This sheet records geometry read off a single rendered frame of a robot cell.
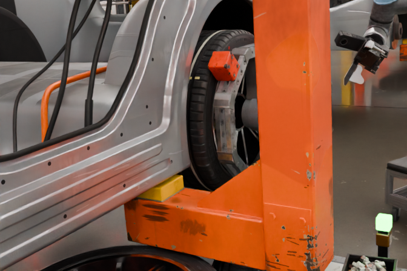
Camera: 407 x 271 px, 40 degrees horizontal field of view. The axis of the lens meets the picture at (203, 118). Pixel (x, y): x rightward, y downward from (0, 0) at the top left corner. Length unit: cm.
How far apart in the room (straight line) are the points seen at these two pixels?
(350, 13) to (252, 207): 309
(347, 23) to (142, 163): 311
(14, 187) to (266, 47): 73
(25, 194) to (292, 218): 72
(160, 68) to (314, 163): 60
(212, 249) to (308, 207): 37
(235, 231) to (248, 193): 13
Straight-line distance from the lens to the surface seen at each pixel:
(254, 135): 240
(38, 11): 377
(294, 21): 147
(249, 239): 170
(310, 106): 149
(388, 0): 193
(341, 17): 457
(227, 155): 202
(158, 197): 184
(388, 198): 332
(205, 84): 199
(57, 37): 387
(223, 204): 172
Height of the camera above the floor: 135
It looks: 13 degrees down
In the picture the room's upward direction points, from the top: 4 degrees counter-clockwise
